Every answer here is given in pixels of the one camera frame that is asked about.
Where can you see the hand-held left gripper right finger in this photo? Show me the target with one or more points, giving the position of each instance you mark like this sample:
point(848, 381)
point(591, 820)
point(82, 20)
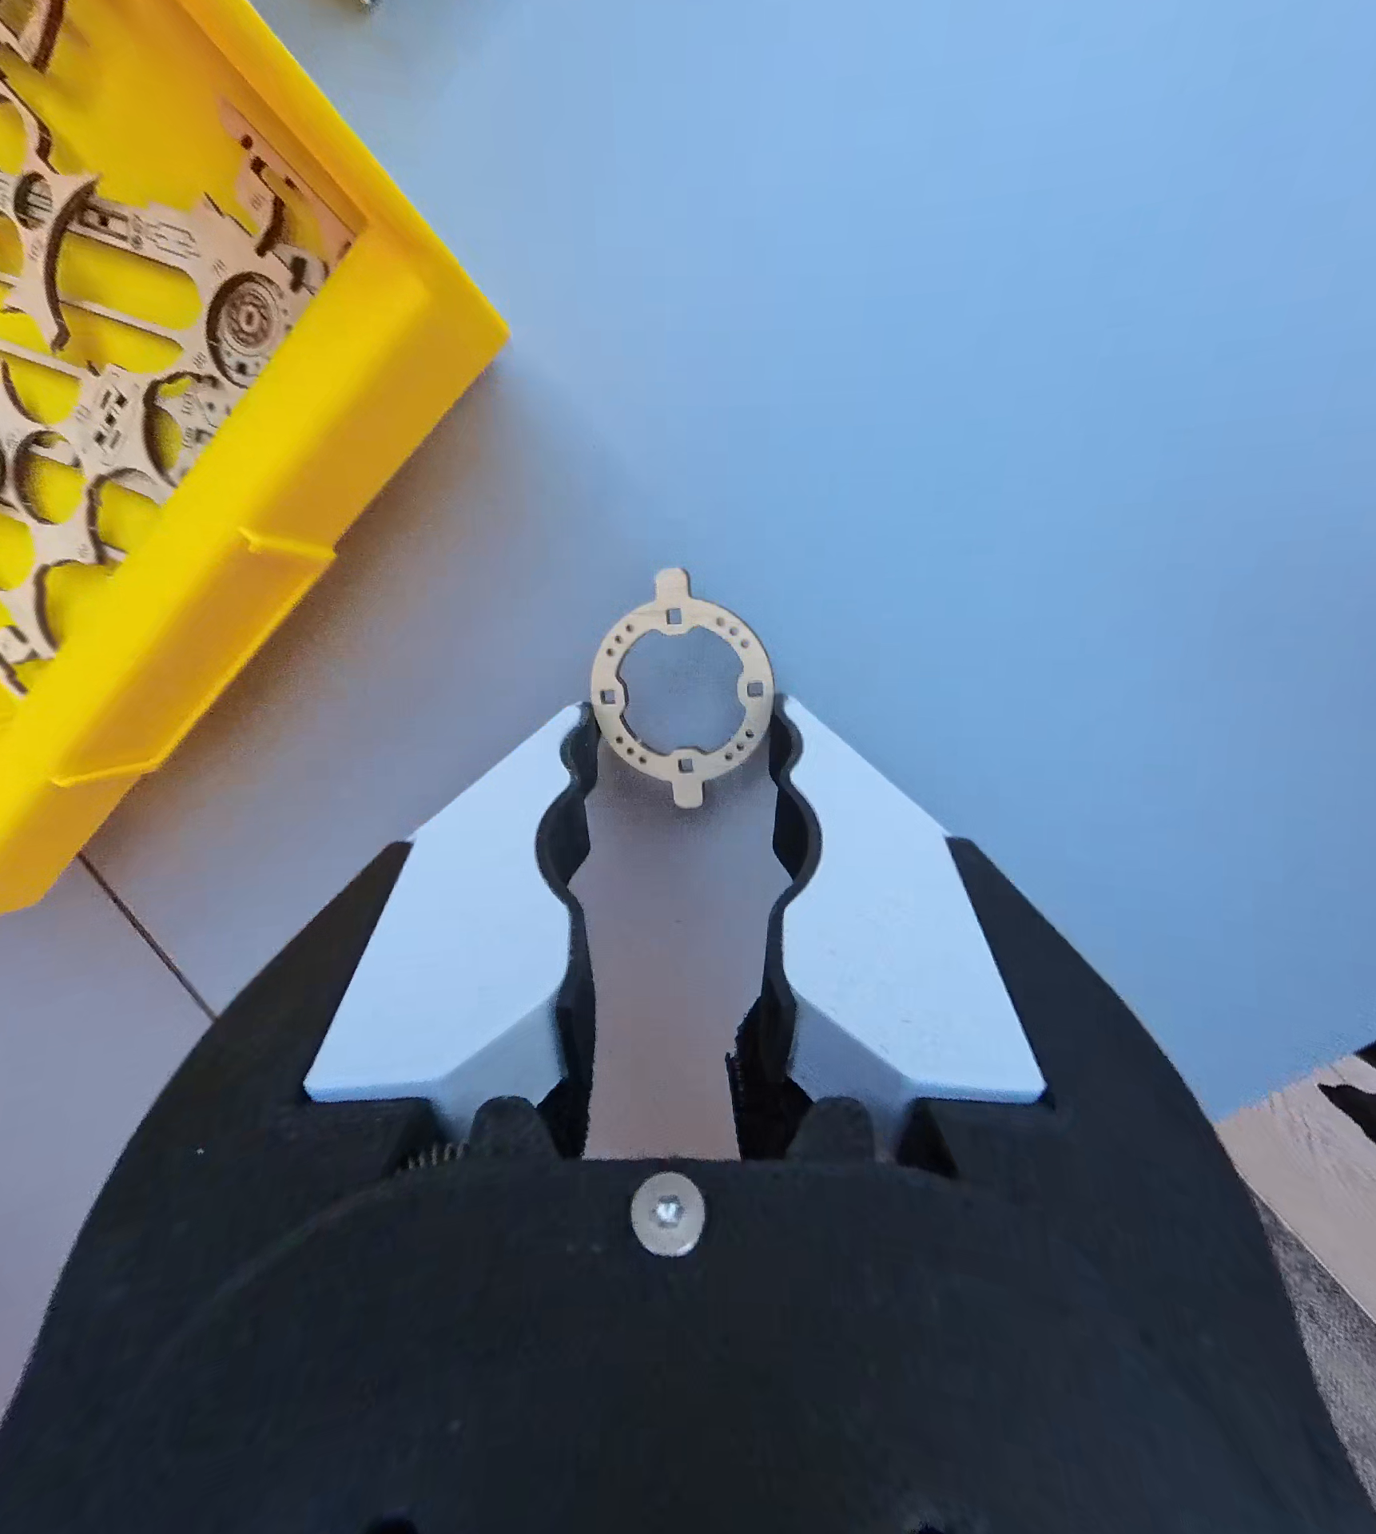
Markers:
point(904, 947)

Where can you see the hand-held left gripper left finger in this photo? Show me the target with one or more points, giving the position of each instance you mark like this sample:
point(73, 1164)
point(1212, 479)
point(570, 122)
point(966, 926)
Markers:
point(448, 947)

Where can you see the yellow plastic bin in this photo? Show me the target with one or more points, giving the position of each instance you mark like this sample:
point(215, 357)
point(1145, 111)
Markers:
point(376, 360)

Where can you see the wooden sheet with round cutouts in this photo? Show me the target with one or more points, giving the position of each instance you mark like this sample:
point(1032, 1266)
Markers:
point(102, 395)

